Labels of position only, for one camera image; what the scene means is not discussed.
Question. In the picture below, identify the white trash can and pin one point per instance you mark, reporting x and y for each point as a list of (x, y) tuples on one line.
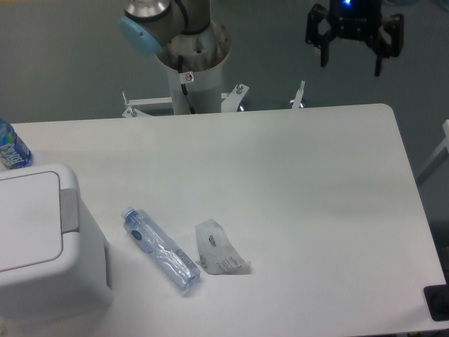
[(74, 283)]

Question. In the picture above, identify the crushed clear plastic bottle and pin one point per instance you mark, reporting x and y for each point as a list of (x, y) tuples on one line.
[(153, 240)]

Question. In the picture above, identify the blue labelled water bottle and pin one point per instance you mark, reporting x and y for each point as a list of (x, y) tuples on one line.
[(14, 152)]

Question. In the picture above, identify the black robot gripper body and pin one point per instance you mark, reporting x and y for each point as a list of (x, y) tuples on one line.
[(355, 19)]

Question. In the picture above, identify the black clamp at table edge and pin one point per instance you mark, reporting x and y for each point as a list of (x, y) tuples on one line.
[(437, 301)]

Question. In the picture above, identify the white trash can lid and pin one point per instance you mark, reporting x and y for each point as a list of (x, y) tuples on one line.
[(36, 211)]

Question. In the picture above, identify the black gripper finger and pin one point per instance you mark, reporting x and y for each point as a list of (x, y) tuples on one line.
[(385, 38), (315, 17)]

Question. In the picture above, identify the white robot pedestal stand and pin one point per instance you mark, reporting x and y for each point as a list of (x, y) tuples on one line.
[(196, 77)]

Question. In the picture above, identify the white frame at right edge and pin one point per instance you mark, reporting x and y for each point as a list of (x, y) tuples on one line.
[(435, 159)]

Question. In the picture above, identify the clear plastic wrapper bag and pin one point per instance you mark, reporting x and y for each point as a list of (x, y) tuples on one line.
[(217, 256)]

